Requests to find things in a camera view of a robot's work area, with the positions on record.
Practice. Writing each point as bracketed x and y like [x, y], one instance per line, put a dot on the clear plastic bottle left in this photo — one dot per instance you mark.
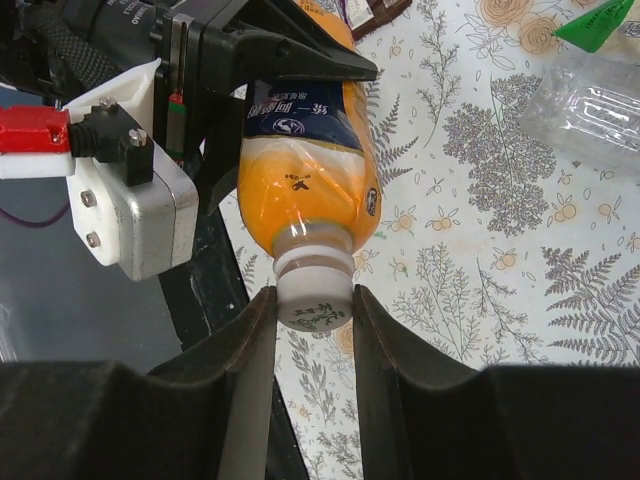
[588, 105]

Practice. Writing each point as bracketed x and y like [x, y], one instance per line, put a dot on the floral table mat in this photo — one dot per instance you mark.
[491, 246]

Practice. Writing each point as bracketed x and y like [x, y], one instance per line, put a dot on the white green printed cap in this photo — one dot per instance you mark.
[314, 299]

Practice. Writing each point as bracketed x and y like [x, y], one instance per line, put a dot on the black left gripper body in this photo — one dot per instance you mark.
[201, 62]

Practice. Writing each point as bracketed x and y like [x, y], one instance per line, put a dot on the orange milk tea bottle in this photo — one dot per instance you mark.
[308, 189]

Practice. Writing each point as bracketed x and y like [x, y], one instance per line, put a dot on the green chips bag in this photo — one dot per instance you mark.
[611, 31]

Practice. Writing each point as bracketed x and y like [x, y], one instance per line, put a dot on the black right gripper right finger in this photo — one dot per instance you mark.
[424, 415]

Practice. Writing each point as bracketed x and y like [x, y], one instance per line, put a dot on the brown chocolate bar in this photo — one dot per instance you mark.
[366, 16]

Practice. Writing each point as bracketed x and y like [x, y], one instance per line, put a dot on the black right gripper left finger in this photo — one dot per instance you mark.
[204, 414]

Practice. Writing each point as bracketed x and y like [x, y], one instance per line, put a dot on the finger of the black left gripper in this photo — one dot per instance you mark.
[218, 173]
[278, 40]

